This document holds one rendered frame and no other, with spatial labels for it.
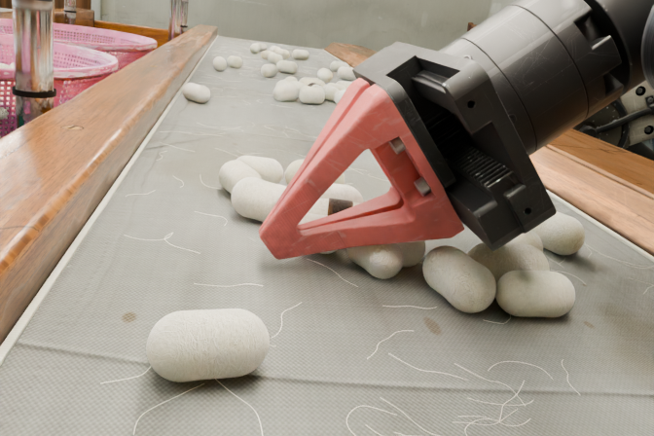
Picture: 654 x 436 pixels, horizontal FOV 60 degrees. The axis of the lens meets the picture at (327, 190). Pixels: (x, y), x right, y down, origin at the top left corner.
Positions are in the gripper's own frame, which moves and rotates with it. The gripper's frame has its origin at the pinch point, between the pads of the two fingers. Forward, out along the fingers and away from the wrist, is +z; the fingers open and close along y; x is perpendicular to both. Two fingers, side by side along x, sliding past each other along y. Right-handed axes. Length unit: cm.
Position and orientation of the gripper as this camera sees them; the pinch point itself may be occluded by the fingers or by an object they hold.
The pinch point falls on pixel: (283, 235)
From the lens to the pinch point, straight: 24.1
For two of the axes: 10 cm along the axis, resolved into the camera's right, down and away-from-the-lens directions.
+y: 1.6, 3.2, -9.4
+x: 5.3, 7.7, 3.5
